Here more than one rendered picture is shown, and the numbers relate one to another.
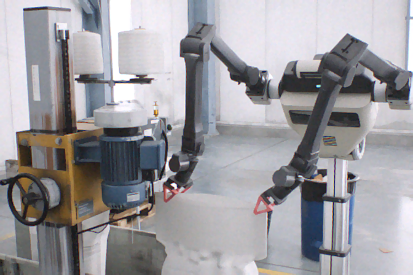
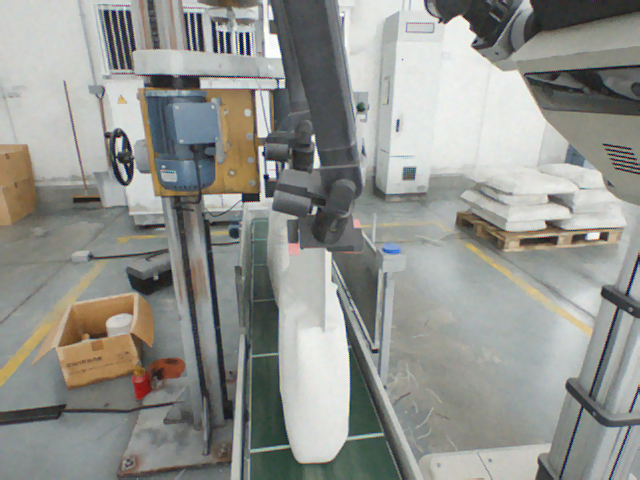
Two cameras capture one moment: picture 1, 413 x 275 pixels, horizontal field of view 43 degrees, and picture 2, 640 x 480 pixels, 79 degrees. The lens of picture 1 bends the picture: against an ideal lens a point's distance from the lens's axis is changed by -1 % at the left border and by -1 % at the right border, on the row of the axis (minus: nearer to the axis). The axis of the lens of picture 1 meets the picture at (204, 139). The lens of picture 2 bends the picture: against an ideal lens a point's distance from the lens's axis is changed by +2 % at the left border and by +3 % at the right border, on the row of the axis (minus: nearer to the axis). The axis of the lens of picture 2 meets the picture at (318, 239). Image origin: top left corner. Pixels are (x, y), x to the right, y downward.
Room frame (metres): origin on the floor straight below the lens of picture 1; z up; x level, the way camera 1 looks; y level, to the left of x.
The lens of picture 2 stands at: (1.46, -0.78, 1.33)
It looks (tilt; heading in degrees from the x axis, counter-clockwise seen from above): 21 degrees down; 54
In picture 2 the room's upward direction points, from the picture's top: straight up
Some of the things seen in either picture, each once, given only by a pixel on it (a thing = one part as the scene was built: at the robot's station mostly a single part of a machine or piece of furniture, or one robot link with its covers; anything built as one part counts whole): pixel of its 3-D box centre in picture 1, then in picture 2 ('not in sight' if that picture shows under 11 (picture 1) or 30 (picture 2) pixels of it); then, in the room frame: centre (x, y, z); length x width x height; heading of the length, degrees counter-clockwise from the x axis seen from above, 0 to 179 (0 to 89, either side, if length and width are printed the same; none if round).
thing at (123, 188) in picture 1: (122, 169); (183, 140); (1.79, 0.28, 1.21); 0.15 x 0.15 x 0.25
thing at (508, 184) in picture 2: not in sight; (531, 183); (4.99, 0.84, 0.56); 0.66 x 0.42 x 0.15; 152
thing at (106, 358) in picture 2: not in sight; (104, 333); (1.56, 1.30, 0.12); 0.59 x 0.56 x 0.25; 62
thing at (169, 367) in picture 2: not in sight; (165, 368); (1.77, 0.96, 0.02); 0.22 x 0.18 x 0.04; 62
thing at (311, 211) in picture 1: (327, 214); not in sight; (4.09, -0.98, 0.32); 0.51 x 0.48 x 0.65; 152
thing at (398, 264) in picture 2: not in sight; (390, 258); (2.34, 0.02, 0.81); 0.08 x 0.08 x 0.06; 62
